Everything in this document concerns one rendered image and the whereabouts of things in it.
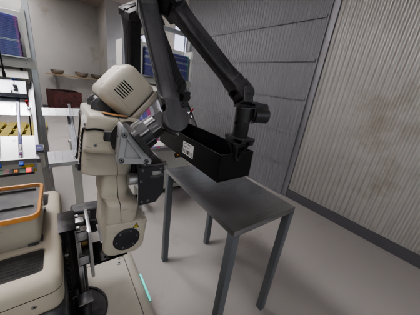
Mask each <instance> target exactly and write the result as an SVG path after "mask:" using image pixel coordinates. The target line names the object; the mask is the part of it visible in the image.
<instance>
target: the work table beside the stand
mask: <svg viewBox="0 0 420 315"><path fill-rule="evenodd" d="M174 180H175V181H176V182H177V183H178V184H179V185H180V186H181V187H182V188H183V189H184V190H185V191H186V192H187V193H188V194H189V195H190V196H191V197H192V198H193V199H194V200H195V201H196V202H197V203H198V204H199V205H200V206H201V207H202V208H203V209H204V210H205V211H206V212H207V219H206V227H205V232H204V241H203V242H204V244H208V243H209V239H210V235H211V227H212V222H213V219H214V220H215V221H216V222H217V223H218V224H219V225H220V226H222V227H223V228H224V229H225V230H226V231H227V238H226V244H225V248H224V254H223V258H222V264H221V270H220V274H219V280H218V284H217V290H216V296H215V300H214V306H213V310H212V315H223V312H224V307H225V303H226V298H227V294H228V289H229V283H230V280H231V274H232V271H233V266H234V260H235V257H236V252H237V248H238V243H239V238H240V235H242V234H244V233H246V232H249V231H251V230H253V229H256V228H258V227H260V226H263V225H265V224H267V223H270V222H271V221H274V220H276V219H279V218H281V222H280V225H279V229H278V231H277V235H276V239H275V242H274V246H273V248H272V252H271V256H270V258H269V262H268V265H267V269H266V273H265V276H264V280H263V282H262V286H261V290H260V293H259V297H258V299H257V303H256V306H257V308H258V309H259V310H262V309H263V308H264V306H265V303H266V299H267V297H268V294H269V290H270V287H271V284H272V281H273V277H274V274H275V272H276V268H277V265H278V262H279V258H280V255H281V252H282V250H283V246H284V242H285V240H286V236H287V233H288V230H289V226H290V223H291V220H292V218H293V214H294V210H295V208H296V207H294V206H293V205H291V204H289V203H288V202H286V201H285V200H283V199H281V198H280V197H277V196H276V195H274V194H273V193H271V192H269V191H267V190H266V189H264V188H263V187H261V186H259V185H257V184H256V183H254V182H252V181H250V180H249V179H247V178H246V177H239V178H236V179H230V180H227V181H222V182H216V181H214V180H213V179H211V178H210V177H209V176H207V175H206V174H204V173H203V172H202V171H200V170H199V169H198V168H196V167H195V166H193V165H190V166H181V167H172V168H167V169H166V188H165V199H164V220H163V231H162V252H161V259H162V261H163V262H165V261H167V260H168V249H169V232H170V223H171V206H172V197H173V181H174Z"/></svg>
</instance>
